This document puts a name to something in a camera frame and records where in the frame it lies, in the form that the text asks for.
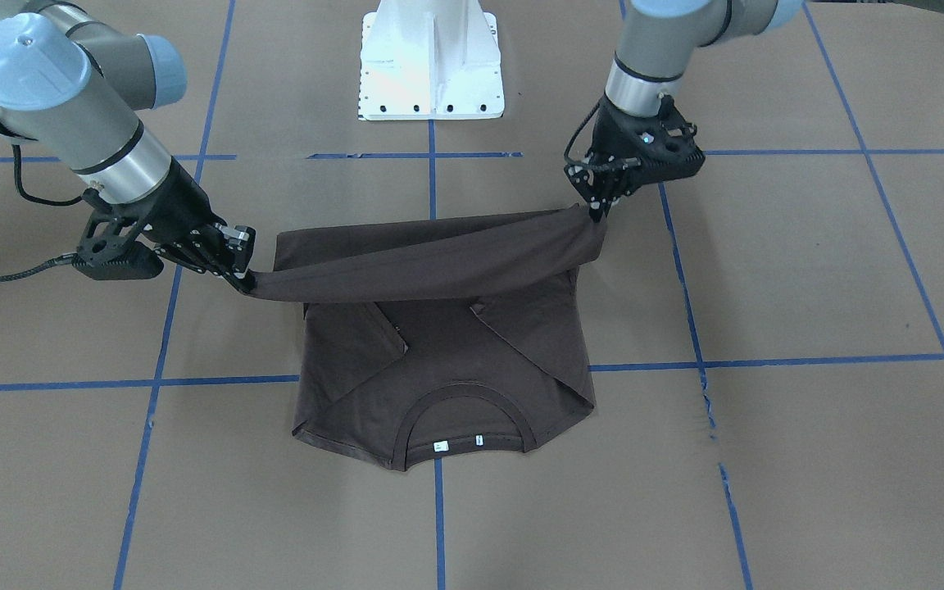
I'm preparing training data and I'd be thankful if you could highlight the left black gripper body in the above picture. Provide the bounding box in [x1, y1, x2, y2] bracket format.
[587, 98, 649, 197]

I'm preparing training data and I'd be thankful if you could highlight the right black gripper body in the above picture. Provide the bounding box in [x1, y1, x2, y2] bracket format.
[141, 160, 234, 275]

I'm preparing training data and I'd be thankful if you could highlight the dark brown t-shirt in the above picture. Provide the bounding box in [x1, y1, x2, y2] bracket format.
[252, 206, 608, 471]

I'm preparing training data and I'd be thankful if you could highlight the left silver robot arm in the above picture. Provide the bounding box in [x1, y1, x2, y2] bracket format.
[563, 1, 803, 223]

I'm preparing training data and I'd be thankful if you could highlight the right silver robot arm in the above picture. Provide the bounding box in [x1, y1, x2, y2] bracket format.
[0, 1, 256, 294]

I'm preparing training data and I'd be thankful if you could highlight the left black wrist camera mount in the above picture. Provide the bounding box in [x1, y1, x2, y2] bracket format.
[634, 94, 706, 184]

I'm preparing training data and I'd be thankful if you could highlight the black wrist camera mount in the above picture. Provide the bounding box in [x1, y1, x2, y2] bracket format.
[72, 188, 164, 281]
[634, 94, 706, 184]

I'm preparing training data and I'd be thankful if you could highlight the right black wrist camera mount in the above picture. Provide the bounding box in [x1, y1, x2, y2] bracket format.
[72, 188, 164, 281]

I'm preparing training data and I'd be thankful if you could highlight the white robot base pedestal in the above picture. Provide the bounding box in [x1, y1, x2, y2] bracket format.
[357, 1, 506, 122]

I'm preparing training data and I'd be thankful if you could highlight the black braided cable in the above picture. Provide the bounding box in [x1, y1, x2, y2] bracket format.
[0, 107, 88, 284]

